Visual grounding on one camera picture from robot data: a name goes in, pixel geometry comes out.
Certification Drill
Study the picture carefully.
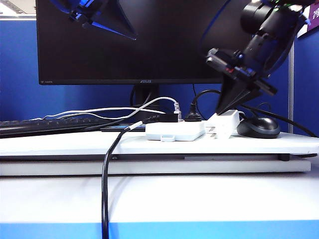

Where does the black computer mouse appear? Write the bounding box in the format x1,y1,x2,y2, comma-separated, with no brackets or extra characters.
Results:
236,117,281,139

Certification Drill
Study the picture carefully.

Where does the white desk riser board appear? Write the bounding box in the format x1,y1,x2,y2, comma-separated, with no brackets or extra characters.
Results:
0,123,319,158

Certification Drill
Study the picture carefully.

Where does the black keyboard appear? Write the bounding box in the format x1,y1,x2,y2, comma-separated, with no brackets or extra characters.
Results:
0,119,148,139

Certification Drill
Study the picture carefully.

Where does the black monitor stand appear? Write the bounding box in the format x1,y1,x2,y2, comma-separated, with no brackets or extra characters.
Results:
100,85,160,133

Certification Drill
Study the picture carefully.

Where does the white and purple sign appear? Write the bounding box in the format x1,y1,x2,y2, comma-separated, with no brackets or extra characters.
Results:
297,4,319,38

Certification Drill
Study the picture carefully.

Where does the white power strip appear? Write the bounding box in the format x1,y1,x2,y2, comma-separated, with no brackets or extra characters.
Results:
145,121,206,142

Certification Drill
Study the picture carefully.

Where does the black computer monitor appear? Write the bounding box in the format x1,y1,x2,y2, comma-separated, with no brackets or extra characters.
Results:
35,0,253,87

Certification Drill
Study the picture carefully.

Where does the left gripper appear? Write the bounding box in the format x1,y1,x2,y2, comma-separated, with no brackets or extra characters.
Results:
69,0,138,41

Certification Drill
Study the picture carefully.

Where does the grey plug with cable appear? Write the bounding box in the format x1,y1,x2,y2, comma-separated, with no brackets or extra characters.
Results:
43,96,182,123

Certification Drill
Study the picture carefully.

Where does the grey metal partition post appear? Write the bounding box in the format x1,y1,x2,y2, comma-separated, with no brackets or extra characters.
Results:
288,49,295,134

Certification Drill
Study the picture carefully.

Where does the black round plug with cable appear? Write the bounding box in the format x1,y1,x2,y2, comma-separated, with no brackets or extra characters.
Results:
185,89,319,138

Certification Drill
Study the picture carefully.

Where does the white riser base board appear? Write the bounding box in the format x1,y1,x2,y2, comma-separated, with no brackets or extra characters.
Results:
0,159,312,177

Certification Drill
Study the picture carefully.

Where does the white charger block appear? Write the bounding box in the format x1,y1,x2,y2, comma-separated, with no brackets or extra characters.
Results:
204,109,240,140

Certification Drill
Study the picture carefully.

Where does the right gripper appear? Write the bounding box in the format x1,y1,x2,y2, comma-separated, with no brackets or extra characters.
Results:
205,48,279,114

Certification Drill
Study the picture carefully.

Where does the black triangular plug with cable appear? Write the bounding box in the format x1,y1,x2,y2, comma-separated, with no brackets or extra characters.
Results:
101,109,179,239

